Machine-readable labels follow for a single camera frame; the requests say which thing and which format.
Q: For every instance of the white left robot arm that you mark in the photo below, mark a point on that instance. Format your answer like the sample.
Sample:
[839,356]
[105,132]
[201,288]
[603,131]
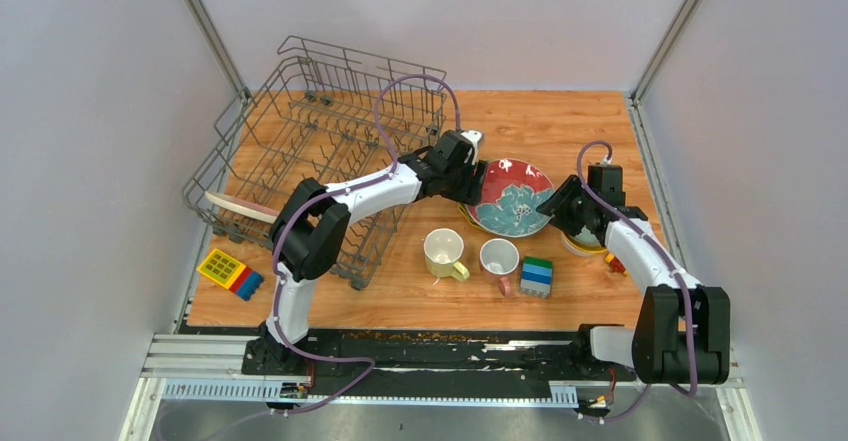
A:
[309,232]

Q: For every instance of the green scalloped plate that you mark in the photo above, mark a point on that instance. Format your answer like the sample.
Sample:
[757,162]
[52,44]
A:
[463,209]

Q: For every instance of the stacked teal and yellow bowls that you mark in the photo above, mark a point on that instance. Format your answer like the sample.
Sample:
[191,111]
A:
[584,244]

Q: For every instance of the small red yellow green toy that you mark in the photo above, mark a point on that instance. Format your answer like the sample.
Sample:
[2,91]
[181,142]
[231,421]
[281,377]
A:
[615,264]

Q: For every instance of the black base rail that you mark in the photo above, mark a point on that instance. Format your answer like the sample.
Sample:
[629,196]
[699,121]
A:
[466,368]

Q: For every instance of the cream and pink plate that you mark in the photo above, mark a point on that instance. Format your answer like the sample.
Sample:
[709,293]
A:
[242,207]

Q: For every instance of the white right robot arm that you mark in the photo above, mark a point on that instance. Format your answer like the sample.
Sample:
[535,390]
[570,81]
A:
[682,335]

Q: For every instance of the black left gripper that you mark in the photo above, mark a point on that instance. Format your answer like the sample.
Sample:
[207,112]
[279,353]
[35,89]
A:
[473,192]

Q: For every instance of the red and teal floral plate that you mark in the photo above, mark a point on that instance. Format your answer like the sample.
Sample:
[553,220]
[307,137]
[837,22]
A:
[511,193]

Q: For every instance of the green blue grey block stack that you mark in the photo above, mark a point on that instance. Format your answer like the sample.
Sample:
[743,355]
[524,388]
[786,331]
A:
[536,277]

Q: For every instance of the grey wire dish rack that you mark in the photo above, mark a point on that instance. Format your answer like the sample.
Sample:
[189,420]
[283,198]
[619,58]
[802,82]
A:
[326,112]

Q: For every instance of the yellow mug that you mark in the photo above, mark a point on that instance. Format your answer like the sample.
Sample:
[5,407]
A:
[443,248]

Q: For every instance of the pink mug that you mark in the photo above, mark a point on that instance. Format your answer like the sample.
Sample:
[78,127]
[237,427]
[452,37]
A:
[499,260]

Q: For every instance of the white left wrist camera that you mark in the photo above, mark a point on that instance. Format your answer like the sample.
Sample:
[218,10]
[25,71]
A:
[475,138]

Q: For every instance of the yellow red blue toy block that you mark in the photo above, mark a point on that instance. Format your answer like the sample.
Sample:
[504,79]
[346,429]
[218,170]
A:
[231,274]

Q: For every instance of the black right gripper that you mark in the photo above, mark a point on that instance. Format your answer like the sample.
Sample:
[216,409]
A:
[556,205]

